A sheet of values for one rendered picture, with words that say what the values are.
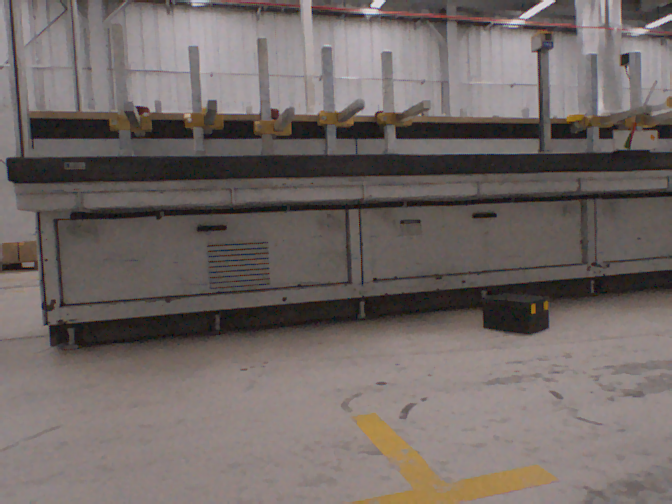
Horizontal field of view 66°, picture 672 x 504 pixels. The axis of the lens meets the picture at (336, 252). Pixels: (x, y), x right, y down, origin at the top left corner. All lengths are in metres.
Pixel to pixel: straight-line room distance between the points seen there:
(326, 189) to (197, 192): 0.49
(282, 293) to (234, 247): 0.28
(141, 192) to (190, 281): 0.44
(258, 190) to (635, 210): 2.04
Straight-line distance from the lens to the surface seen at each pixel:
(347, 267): 2.31
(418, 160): 2.15
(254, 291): 2.20
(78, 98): 3.17
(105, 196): 1.99
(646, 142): 2.88
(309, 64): 3.14
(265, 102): 2.03
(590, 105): 2.70
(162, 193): 1.98
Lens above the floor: 0.43
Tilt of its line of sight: 3 degrees down
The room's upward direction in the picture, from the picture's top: 3 degrees counter-clockwise
